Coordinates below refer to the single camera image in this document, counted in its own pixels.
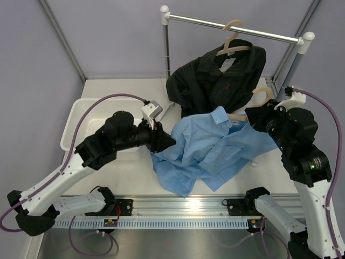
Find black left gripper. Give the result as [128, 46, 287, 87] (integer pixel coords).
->
[115, 116, 176, 154]

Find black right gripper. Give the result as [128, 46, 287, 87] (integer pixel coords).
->
[246, 98, 293, 153]

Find beige plastic hanger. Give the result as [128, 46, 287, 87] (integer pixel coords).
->
[227, 86, 273, 122]

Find light blue shirt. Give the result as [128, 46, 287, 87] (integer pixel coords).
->
[151, 106, 277, 197]

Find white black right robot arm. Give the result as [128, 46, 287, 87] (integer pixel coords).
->
[244, 99, 344, 258]

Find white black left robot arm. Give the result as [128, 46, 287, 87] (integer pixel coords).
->
[7, 111, 176, 236]

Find dark striped shirt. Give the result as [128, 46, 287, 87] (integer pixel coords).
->
[166, 39, 266, 117]

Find beige hanger with dark shirt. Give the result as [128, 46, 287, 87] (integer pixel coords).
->
[216, 19, 252, 56]

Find white plastic bin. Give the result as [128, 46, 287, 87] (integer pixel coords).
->
[60, 98, 148, 161]

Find silver clothes rack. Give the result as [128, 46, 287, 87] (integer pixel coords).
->
[150, 5, 315, 166]

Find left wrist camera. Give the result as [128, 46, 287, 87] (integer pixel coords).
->
[141, 101, 163, 130]

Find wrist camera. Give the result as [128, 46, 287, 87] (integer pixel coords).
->
[141, 101, 163, 130]
[274, 86, 306, 111]

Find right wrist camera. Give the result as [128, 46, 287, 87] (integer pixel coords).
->
[274, 86, 306, 111]

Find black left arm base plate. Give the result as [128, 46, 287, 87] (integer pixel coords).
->
[85, 199, 134, 216]

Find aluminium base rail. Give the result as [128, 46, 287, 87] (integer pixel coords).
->
[53, 195, 308, 218]

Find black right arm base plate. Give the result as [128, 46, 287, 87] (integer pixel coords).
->
[222, 198, 260, 216]

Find white slotted cable duct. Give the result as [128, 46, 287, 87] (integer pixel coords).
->
[53, 218, 249, 230]

